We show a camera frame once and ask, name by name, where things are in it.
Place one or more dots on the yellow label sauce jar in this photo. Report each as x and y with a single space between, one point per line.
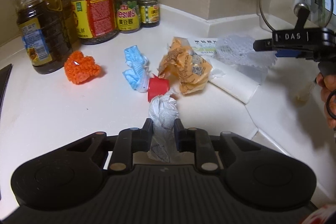
150 13

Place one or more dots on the black gas stove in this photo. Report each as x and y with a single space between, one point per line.
4 79

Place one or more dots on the green label sauce jar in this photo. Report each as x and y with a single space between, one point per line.
127 15

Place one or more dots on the white green medicine box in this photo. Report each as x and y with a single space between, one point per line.
203 46

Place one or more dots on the orange mesh scrubber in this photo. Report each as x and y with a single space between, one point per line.
80 68

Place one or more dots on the crumpled blue face mask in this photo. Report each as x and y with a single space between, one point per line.
138 73

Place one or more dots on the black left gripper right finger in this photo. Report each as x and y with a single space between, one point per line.
198 142

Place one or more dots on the person's right hand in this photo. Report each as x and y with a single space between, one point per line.
327 85

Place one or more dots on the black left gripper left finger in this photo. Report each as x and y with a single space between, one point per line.
128 142

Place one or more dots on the dark oil bottle blue label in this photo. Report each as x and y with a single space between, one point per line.
44 35

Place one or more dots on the clear plastic box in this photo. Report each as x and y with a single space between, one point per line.
237 51

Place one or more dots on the orange food wrapper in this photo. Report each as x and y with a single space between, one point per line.
181 61

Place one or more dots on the white paper ball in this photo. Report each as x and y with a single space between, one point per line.
163 112

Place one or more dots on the red plastic bottle cap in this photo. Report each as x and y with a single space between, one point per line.
157 87

